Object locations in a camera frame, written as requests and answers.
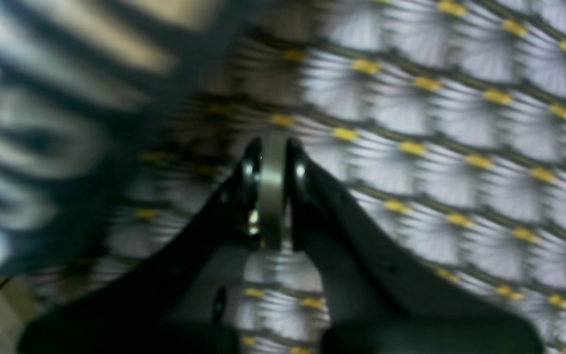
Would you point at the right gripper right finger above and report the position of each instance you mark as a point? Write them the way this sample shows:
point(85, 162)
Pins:
point(380, 299)

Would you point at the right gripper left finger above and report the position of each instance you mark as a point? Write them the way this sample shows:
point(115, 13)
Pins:
point(157, 308)

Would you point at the fan-patterned tablecloth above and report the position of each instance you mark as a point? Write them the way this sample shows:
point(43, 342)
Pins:
point(446, 120)

